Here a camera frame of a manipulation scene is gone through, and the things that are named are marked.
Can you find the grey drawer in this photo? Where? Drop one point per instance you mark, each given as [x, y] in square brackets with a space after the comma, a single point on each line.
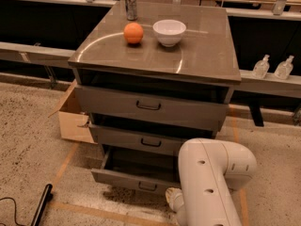
[142, 136]
[152, 108]
[133, 169]

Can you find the orange ball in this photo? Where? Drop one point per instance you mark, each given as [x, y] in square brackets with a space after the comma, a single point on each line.
[133, 33]

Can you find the grey metal rail frame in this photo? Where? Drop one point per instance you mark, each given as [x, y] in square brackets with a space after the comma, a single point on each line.
[46, 56]

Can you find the grey top drawer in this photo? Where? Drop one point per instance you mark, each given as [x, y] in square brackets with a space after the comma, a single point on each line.
[152, 108]

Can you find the grey metal drawer cabinet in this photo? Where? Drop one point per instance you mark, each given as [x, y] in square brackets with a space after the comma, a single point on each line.
[201, 67]

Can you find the left clear sanitizer bottle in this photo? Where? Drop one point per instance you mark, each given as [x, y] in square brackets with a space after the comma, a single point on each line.
[261, 67]

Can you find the grey bottom drawer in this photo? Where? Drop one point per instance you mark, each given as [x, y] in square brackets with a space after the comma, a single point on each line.
[133, 169]

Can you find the white bowl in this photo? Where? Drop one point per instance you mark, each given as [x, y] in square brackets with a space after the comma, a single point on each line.
[169, 32]

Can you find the yellowish foam gripper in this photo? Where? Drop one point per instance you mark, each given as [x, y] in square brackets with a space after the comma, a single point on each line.
[177, 198]

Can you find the brown cardboard box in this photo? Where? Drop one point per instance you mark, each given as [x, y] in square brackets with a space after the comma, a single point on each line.
[73, 121]

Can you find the black pole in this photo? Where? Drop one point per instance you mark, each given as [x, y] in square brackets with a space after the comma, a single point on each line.
[44, 199]

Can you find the grey middle drawer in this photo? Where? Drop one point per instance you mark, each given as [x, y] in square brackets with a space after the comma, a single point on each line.
[142, 136]

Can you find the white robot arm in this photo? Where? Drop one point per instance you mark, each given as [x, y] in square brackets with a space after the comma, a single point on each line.
[210, 171]

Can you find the silver metal can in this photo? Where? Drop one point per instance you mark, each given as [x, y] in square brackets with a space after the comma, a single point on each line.
[131, 9]

